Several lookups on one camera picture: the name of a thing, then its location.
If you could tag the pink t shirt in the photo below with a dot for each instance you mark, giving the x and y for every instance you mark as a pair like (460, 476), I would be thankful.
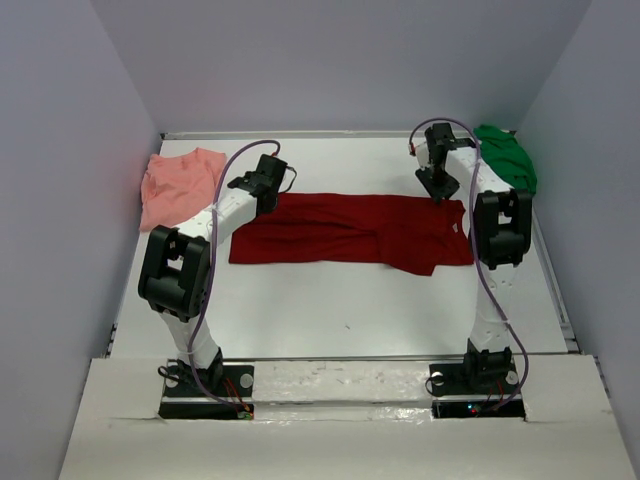
(174, 189)

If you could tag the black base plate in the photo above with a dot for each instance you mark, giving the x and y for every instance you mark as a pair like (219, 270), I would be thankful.
(231, 399)
(455, 397)

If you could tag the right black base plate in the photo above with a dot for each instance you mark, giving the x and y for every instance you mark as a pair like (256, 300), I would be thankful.
(455, 397)

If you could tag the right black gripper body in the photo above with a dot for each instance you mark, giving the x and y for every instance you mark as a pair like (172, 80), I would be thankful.
(441, 181)

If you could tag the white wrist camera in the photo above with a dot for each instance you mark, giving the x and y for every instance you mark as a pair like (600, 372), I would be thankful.
(290, 177)
(421, 152)

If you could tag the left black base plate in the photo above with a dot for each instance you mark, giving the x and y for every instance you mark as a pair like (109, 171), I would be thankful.
(231, 399)

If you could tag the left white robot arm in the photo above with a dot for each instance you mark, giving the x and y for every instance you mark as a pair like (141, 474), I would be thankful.
(177, 273)

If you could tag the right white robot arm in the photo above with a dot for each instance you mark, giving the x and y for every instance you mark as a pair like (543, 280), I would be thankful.
(500, 222)

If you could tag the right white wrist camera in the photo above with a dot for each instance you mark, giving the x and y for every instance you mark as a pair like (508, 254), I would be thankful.
(421, 152)

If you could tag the green t shirt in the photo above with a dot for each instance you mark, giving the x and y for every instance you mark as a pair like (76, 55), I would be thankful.
(502, 152)

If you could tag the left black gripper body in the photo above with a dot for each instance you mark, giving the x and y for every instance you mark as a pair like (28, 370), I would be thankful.
(269, 201)

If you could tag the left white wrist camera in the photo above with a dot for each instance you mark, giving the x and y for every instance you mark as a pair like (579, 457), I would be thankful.
(290, 177)

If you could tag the red t shirt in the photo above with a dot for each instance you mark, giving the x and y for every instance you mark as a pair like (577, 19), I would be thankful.
(411, 234)

